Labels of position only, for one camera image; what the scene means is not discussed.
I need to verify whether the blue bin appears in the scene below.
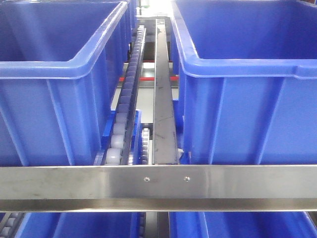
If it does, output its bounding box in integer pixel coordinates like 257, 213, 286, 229
15, 212, 143, 238
0, 0, 131, 166
171, 0, 317, 165
169, 212, 317, 238

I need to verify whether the blue bin upper right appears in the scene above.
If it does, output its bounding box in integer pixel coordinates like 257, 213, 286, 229
171, 0, 317, 165

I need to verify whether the blue bin lower middle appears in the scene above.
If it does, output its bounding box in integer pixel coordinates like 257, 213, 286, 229
169, 212, 317, 238

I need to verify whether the blue bin upper left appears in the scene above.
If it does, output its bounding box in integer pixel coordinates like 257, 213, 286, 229
0, 0, 131, 166

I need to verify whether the steel divider rail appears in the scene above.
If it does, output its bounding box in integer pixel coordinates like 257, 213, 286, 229
153, 19, 179, 165

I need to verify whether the stainless steel shelf rack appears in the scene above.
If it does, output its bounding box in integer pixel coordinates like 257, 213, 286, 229
0, 165, 317, 212

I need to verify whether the lower roller track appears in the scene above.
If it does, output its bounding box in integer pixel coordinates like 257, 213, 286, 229
0, 212, 25, 238

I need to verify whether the white roller conveyor track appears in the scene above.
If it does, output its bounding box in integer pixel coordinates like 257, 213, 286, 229
94, 25, 146, 166

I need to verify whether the blue bin lower left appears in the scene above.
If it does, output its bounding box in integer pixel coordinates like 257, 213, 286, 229
15, 212, 143, 238

